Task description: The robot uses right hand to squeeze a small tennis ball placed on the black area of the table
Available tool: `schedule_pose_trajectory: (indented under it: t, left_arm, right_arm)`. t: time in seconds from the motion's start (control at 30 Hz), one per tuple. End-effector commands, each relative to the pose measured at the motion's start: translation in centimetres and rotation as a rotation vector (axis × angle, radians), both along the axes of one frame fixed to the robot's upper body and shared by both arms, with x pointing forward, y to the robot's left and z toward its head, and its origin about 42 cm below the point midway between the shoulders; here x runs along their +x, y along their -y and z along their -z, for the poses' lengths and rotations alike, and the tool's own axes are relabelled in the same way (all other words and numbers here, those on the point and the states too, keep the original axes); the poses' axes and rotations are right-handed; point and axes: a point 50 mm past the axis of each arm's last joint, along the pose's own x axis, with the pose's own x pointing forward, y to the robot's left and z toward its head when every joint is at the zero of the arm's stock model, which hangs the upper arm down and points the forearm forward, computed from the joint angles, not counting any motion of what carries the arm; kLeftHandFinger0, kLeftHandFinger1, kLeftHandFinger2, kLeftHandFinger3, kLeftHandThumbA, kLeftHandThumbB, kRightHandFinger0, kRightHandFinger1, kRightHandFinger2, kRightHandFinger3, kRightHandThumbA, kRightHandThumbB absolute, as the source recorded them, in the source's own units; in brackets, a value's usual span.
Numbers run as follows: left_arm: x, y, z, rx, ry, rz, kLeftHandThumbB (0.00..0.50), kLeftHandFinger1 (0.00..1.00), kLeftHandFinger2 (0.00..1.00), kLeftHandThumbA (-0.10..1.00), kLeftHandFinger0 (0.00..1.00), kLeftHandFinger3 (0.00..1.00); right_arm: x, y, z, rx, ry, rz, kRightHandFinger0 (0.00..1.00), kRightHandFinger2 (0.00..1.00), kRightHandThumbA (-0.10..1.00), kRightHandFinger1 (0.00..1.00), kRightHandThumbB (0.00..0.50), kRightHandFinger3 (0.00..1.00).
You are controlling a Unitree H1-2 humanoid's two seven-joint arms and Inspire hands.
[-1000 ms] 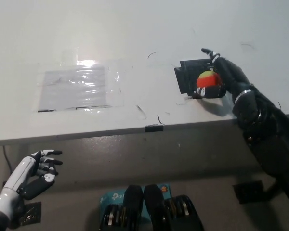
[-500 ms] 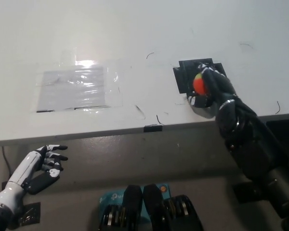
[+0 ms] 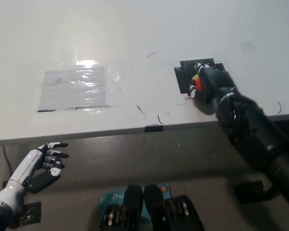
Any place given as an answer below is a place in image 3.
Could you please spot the orange yellow tennis ball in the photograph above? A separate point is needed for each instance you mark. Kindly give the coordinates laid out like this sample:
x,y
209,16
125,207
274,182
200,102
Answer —
x,y
199,82

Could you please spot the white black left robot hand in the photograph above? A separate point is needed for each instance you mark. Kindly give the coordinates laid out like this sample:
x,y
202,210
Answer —
x,y
31,166

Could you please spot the clear plastic taped sheet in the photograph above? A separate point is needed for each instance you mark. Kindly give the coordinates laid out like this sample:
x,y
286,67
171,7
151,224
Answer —
x,y
72,91

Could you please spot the teal tp-link box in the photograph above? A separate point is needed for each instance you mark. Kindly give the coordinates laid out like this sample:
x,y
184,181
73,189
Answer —
x,y
113,196

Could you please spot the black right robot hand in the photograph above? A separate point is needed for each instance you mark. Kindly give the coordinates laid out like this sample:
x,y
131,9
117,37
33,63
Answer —
x,y
216,81

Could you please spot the small black tape strip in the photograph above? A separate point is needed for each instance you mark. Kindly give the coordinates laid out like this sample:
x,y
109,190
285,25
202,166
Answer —
x,y
153,128

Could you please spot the clear plastic film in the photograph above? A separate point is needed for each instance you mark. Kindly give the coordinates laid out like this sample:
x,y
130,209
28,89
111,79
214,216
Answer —
x,y
115,96

